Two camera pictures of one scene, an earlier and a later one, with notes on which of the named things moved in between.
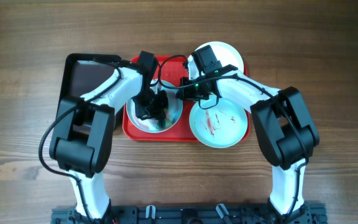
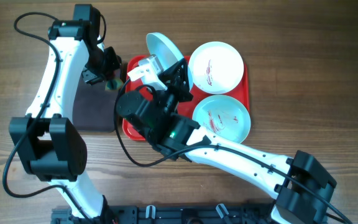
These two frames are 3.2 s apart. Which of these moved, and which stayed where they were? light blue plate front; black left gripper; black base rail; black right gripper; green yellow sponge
Moved: black right gripper; black left gripper; green yellow sponge
Stayed: black base rail; light blue plate front
